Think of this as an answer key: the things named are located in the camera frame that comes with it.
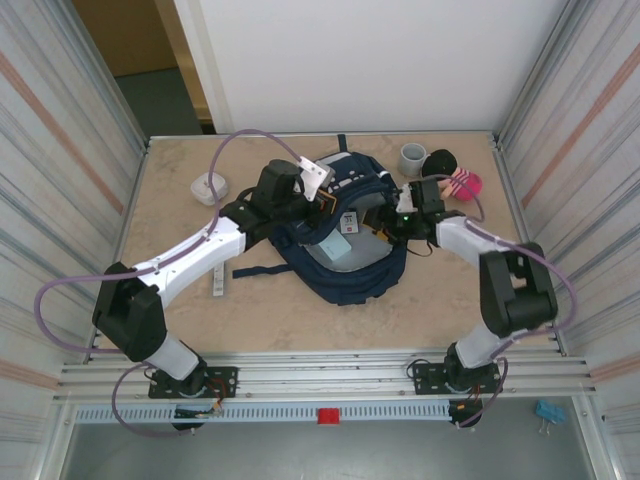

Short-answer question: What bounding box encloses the navy blue backpack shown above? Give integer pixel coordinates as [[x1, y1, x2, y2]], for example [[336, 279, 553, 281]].
[[232, 133, 409, 307]]

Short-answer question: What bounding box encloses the plush doll with pink shirt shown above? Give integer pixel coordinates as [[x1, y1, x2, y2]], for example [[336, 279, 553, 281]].
[[420, 148, 485, 203]]

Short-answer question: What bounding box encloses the grey mug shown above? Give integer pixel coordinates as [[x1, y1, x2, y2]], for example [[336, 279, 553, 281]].
[[398, 143, 429, 177]]

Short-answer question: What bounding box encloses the white square lidded box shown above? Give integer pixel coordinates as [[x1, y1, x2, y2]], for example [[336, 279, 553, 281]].
[[190, 171, 230, 205]]

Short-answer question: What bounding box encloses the brown wooden door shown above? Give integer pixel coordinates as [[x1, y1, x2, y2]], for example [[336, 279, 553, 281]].
[[72, 0, 211, 126]]

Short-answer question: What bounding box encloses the blue binder clip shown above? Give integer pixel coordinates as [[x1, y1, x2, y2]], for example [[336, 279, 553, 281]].
[[535, 398, 566, 437]]

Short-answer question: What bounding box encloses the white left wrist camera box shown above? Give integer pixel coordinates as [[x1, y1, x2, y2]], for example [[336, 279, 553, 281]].
[[297, 155, 336, 204]]

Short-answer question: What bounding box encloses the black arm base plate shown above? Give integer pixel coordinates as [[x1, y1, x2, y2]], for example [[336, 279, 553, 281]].
[[412, 360, 503, 396], [148, 366, 240, 400]]

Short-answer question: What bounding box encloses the aluminium mounting rail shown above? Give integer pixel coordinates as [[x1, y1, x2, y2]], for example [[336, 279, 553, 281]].
[[52, 349, 599, 404]]

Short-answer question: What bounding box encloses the black wired connector module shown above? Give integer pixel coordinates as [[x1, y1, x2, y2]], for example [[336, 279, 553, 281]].
[[171, 404, 224, 432], [447, 399, 485, 430]]

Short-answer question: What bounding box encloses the grey slotted cable duct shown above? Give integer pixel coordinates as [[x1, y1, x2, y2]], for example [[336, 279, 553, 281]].
[[72, 403, 454, 425]]

